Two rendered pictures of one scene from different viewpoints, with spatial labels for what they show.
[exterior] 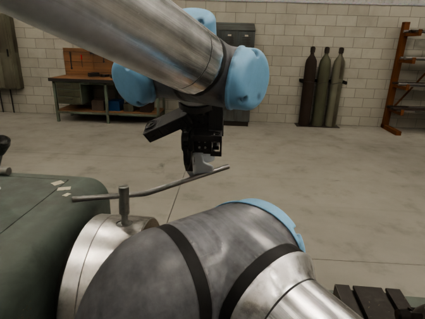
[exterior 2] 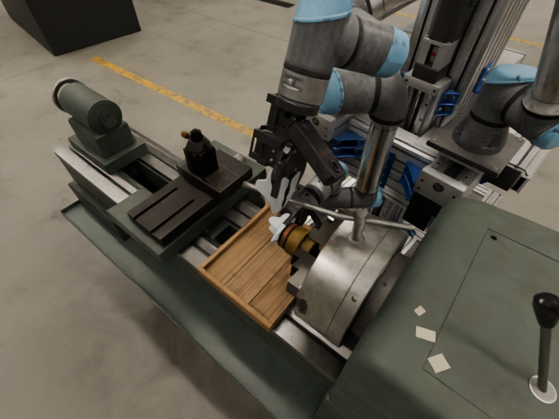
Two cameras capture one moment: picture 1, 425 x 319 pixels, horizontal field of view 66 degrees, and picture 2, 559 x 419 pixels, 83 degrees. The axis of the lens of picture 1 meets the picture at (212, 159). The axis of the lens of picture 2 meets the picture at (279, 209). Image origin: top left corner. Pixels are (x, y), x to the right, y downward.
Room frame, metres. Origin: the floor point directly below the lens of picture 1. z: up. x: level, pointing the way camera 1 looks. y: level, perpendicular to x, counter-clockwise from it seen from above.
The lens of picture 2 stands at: (1.02, 0.27, 1.78)
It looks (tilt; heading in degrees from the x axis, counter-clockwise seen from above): 49 degrees down; 215
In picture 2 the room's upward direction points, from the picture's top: straight up
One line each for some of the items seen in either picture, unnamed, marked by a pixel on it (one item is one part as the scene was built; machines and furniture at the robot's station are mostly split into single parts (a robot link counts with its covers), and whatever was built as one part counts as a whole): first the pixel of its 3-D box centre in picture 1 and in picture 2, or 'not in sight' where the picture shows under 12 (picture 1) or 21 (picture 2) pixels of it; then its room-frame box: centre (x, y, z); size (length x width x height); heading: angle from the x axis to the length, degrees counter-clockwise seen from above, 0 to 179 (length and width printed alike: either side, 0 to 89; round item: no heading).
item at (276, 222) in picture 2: not in sight; (277, 224); (0.59, -0.04, 1.10); 0.09 x 0.06 x 0.03; 176
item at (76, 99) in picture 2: not in sight; (96, 122); (0.52, -1.01, 1.01); 0.30 x 0.20 x 0.29; 86
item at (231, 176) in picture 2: not in sight; (210, 176); (0.48, -0.40, 1.00); 0.20 x 0.10 x 0.05; 86
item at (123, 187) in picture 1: (124, 211); (357, 229); (0.61, 0.18, 1.26); 0.02 x 0.02 x 0.12
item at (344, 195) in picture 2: not in sight; (332, 198); (0.31, 0.00, 0.98); 0.11 x 0.08 x 0.11; 127
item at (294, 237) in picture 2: not in sight; (299, 242); (0.59, 0.04, 1.08); 0.09 x 0.09 x 0.09; 86
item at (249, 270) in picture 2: not in sight; (269, 258); (0.58, -0.07, 0.89); 0.36 x 0.30 x 0.04; 176
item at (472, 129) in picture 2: not in sight; (484, 126); (-0.01, 0.32, 1.21); 0.15 x 0.15 x 0.10
